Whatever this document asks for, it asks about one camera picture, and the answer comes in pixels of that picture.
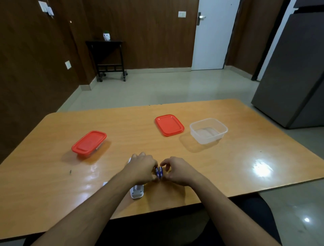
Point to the person's left forearm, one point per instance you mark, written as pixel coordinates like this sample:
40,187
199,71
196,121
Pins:
86,218

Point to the person's right hand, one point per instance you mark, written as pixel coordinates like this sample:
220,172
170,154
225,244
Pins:
181,172

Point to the person's black trousers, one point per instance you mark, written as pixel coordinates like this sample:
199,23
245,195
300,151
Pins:
157,230

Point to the black wheeled side table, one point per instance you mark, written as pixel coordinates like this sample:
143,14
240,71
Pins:
103,43

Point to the red-lidded plastic container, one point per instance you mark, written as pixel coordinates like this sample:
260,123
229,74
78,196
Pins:
87,155
208,134

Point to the person's left hand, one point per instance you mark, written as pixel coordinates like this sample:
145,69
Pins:
140,169

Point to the white plant pot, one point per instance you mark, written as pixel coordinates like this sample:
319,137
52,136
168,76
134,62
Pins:
106,36

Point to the white light switch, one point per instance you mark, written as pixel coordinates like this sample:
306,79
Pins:
182,14

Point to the white door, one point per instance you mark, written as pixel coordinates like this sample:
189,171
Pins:
215,35

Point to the blank white wall plate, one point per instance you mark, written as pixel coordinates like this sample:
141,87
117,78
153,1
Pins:
67,65

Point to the grey refrigerator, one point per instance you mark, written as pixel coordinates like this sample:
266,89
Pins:
291,71

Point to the white remote control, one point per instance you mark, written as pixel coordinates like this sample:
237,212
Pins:
137,193

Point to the person's right forearm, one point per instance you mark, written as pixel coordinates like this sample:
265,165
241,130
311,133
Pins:
227,215

